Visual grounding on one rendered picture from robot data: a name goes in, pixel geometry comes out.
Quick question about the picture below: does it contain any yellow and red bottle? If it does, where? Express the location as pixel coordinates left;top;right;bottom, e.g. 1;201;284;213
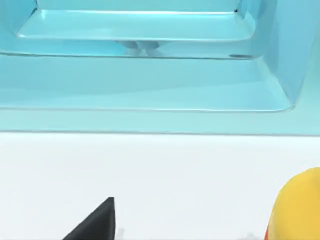
263;166;320;240

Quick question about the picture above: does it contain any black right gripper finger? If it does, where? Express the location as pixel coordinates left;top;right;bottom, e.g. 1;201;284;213
61;196;117;240

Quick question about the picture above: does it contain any light blue rack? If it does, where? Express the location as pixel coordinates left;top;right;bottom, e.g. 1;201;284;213
0;0;320;137

